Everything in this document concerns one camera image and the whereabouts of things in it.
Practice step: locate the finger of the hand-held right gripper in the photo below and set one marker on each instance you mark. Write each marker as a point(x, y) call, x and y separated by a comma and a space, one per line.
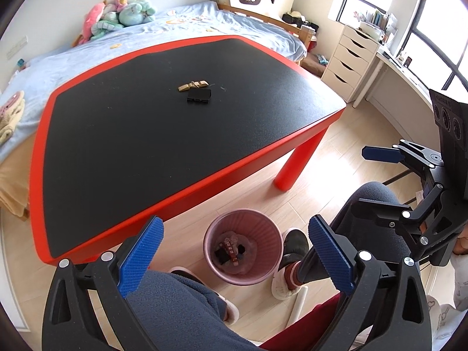
point(384, 212)
point(380, 153)

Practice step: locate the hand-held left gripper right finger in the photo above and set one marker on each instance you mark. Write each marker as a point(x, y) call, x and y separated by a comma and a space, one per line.
point(331, 254)

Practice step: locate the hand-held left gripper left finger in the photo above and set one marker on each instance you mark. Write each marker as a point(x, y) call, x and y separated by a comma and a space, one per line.
point(140, 259)

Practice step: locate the black patterned pouch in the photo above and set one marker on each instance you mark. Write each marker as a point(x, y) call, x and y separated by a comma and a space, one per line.
point(220, 256)

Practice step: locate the pink trash bin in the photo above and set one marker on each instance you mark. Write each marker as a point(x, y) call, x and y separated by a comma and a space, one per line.
point(256, 223)

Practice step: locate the long red box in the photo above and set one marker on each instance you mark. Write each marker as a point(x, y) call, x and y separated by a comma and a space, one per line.
point(229, 248)

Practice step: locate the black round item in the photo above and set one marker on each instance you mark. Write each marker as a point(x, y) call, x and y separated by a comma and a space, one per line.
point(241, 250)

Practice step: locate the person's right forearm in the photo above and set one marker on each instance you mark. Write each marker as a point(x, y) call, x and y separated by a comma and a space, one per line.
point(460, 278)

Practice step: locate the person's right hand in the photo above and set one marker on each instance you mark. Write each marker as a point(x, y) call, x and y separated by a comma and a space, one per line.
point(462, 245)

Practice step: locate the person's right slipper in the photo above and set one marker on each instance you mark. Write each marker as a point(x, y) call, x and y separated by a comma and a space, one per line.
point(292, 243)

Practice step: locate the person's slipper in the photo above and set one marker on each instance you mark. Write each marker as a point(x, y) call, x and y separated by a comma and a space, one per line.
point(292, 243)
point(230, 312)

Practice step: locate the white pipe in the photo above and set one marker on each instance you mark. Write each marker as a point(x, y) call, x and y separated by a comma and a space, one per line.
point(298, 303)

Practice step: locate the person's left leg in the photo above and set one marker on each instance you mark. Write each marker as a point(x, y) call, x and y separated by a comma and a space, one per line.
point(182, 307)

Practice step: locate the white curved desk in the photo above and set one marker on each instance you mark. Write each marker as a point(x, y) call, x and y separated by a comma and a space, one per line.
point(402, 91)

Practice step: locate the red cloth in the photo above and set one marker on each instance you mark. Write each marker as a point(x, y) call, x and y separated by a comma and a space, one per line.
point(310, 325)

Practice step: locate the white drawer cabinet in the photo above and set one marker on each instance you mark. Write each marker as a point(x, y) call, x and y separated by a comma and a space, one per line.
point(351, 62)

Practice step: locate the person's left slipper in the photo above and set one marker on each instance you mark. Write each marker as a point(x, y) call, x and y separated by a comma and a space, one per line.
point(230, 312)

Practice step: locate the person's white printed clothing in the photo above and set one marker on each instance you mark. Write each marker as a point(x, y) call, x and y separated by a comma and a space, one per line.
point(444, 321)

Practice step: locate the red table with black top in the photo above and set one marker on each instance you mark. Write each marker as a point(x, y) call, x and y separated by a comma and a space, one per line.
point(164, 135)

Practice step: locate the red container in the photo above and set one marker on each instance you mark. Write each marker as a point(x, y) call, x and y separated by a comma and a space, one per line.
point(310, 45)

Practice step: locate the row of books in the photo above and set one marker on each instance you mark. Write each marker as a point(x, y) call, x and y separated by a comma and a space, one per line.
point(378, 17)

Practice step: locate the window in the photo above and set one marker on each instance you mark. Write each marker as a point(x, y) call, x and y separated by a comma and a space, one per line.
point(431, 7)

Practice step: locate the black bag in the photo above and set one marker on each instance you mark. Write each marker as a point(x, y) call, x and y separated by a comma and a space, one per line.
point(301, 23)

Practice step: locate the black binder clip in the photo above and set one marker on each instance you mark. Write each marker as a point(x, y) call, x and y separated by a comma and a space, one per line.
point(199, 96)

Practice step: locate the gold clip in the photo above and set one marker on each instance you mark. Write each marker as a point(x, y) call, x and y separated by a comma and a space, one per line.
point(193, 86)

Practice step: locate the beige folded blanket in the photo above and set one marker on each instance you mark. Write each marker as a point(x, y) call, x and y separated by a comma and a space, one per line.
point(11, 129)

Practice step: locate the pink folded towel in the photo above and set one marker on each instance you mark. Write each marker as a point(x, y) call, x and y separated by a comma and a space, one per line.
point(11, 103)

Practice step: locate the light blue bedsheet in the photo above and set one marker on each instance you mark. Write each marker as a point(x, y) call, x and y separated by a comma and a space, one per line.
point(55, 62)

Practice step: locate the small blue item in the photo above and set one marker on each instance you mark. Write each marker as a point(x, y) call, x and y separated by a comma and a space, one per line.
point(21, 62)

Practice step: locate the green striped plush toy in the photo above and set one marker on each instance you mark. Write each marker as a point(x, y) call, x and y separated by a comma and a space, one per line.
point(104, 28)

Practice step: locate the pink plush toy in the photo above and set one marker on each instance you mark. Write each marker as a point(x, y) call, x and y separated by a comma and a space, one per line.
point(93, 20)

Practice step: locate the teal elephant plush toy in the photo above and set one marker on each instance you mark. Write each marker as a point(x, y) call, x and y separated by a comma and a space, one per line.
point(137, 11)

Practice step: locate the small flower plush doll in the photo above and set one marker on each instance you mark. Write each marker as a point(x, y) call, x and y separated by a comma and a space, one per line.
point(120, 2)

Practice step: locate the white wall socket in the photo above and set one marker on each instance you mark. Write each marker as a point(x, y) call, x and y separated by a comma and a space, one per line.
point(16, 45)

